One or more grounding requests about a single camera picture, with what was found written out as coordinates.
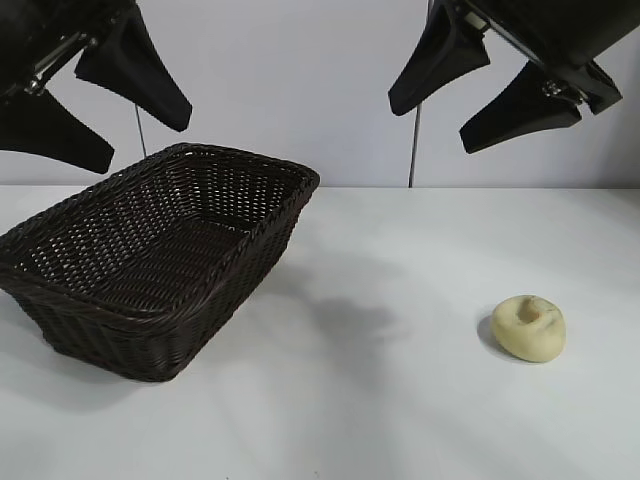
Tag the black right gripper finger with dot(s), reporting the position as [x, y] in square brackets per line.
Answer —
[525, 110]
[440, 65]

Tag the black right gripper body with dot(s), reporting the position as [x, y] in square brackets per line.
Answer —
[550, 30]

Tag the dark brown wicker basket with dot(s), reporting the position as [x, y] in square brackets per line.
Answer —
[150, 260]

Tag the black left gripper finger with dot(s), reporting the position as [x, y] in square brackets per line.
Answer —
[50, 132]
[140, 80]

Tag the pale yellow egg yolk pastry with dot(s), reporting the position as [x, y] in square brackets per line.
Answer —
[525, 340]

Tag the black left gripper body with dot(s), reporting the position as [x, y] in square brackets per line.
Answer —
[45, 35]

